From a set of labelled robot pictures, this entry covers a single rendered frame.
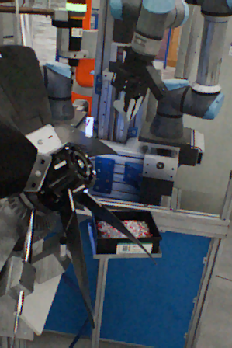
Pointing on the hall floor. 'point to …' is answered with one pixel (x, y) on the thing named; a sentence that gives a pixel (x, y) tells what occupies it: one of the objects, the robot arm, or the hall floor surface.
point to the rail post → (205, 291)
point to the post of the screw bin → (98, 301)
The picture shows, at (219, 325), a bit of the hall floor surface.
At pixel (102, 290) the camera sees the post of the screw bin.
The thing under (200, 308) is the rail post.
